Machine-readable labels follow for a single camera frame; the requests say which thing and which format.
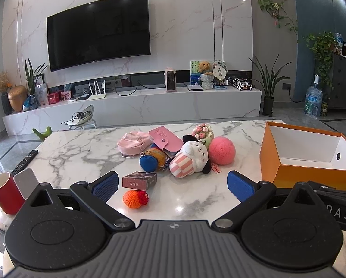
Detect panda plush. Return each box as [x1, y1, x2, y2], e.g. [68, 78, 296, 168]
[169, 135, 212, 179]

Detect black remote control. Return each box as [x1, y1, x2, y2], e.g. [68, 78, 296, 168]
[10, 150, 39, 176]

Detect silver smartphone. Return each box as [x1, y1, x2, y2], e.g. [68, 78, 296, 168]
[13, 168, 37, 200]

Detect pink mini backpack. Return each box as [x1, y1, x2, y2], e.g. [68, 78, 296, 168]
[117, 131, 153, 155]

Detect dark printed card box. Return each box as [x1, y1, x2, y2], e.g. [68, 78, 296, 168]
[122, 172, 157, 191]

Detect white router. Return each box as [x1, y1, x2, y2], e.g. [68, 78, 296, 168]
[87, 79, 107, 100]

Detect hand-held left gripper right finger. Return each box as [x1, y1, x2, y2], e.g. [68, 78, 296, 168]
[212, 170, 319, 233]

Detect black white toy cars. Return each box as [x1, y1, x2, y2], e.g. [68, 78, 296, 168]
[232, 77, 256, 91]

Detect red mug with wooden handle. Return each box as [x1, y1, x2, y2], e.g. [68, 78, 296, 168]
[0, 172, 26, 225]

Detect white gift bag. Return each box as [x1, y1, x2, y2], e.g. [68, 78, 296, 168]
[35, 83, 49, 105]

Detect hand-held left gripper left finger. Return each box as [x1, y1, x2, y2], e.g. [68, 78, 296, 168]
[25, 171, 135, 233]

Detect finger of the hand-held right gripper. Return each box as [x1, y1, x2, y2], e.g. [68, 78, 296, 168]
[307, 181, 346, 199]

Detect dark grey cabinet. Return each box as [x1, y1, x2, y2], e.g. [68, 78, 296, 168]
[327, 53, 346, 113]

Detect black flat television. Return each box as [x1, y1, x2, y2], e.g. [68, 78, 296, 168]
[47, 0, 151, 72]

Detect green plant in glass vase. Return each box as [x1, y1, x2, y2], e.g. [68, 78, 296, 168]
[24, 58, 49, 111]

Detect white desk fan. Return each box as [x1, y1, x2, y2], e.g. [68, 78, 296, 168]
[61, 104, 97, 130]

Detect round paddle fan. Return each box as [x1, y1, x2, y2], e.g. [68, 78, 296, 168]
[213, 60, 228, 86]

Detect hanging vine plant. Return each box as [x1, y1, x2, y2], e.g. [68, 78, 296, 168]
[258, 0, 299, 35]

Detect dried flowers in black vase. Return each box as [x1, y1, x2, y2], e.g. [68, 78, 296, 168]
[0, 71, 13, 116]

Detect blue green painting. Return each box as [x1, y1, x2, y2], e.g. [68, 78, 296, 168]
[190, 60, 204, 86]

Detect marble television console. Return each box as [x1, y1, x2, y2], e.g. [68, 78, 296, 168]
[2, 88, 262, 136]

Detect white space heater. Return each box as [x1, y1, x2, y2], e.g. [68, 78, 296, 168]
[165, 67, 177, 93]

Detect trailing ivy plant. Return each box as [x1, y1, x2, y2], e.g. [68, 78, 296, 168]
[304, 32, 338, 90]

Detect pink snap wallet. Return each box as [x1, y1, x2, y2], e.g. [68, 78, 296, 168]
[149, 127, 184, 153]

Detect potted long-leaf plant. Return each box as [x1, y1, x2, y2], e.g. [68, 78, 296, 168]
[248, 54, 292, 117]

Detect bear plush with blue cap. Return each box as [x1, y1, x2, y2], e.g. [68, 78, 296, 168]
[140, 148, 169, 174]

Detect orange crochet fruit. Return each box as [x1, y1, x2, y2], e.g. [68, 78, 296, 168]
[123, 190, 149, 208]

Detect large water bottle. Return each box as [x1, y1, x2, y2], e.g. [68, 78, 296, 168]
[304, 75, 324, 119]

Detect pink fluffy ball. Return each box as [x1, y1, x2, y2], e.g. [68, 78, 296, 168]
[208, 137, 236, 165]

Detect gold vase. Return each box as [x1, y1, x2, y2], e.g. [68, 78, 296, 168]
[7, 85, 28, 112]

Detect green toy figure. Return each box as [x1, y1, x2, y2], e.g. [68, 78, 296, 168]
[32, 126, 52, 142]

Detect orange cardboard box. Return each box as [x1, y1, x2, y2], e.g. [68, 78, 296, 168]
[260, 122, 346, 193]

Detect crochet bunny with flowers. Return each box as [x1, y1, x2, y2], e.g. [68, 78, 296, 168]
[192, 123, 215, 148]

